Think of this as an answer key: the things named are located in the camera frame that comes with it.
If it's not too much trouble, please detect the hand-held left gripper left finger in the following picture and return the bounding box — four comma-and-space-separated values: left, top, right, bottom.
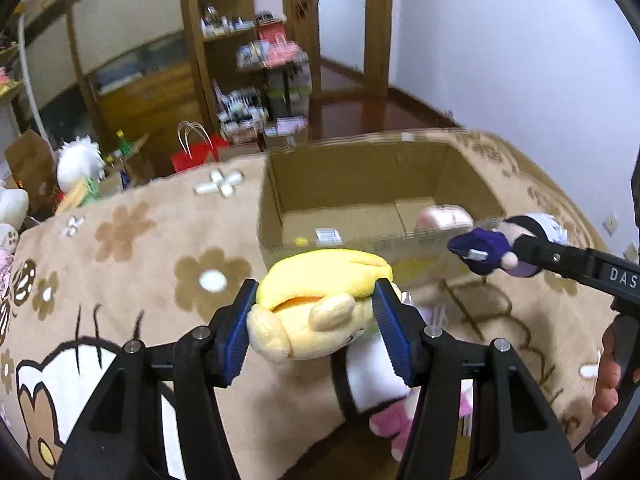
54, 279, 261, 480

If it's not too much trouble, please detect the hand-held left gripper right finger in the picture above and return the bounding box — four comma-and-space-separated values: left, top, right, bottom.
372, 278, 583, 480

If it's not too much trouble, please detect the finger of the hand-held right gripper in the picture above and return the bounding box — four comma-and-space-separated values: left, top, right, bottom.
511, 234, 596, 282
502, 214, 548, 239

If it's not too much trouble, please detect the purple plush doll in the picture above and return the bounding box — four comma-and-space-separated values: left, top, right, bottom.
446, 212, 571, 280

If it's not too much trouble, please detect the yellow plush toy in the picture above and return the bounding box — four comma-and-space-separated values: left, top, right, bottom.
246, 247, 402, 364

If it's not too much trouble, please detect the person's right hand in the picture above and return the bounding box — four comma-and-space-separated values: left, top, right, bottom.
591, 326, 622, 419

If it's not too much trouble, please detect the white and pink plush toy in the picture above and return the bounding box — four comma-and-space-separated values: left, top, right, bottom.
345, 290, 475, 462

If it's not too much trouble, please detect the pink round plush toy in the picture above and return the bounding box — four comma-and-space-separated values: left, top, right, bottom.
417, 204, 475, 234

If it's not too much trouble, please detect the brown printed flower blanket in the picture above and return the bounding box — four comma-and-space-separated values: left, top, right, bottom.
0, 127, 623, 480

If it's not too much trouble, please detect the red paper bag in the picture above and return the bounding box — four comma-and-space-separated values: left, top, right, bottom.
170, 120, 232, 176

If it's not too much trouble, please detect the white-haired plush doll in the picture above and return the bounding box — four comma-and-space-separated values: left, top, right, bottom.
55, 135, 108, 207

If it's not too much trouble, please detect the rack of small goods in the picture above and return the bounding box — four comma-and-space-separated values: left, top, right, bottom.
212, 10, 315, 152

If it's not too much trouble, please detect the brown flat cardboard box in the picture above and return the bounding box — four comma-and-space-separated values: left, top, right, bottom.
4, 129, 57, 211

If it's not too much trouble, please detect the wooden bookshelf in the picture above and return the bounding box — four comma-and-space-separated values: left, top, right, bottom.
177, 0, 263, 137

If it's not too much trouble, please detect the wooden sliding-door wardrobe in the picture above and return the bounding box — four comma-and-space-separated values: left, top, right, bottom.
64, 0, 213, 181

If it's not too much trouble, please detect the white pipe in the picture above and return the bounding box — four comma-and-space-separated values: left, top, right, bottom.
17, 9, 50, 147

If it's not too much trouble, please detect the black strap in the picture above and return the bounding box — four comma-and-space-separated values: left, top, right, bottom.
329, 347, 362, 423

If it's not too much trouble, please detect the wooden door frame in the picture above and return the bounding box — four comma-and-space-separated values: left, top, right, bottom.
280, 0, 395, 107

